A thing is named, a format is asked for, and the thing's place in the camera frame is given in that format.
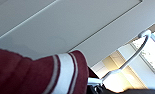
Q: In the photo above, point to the bright window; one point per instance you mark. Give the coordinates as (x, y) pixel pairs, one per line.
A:
(153, 50)

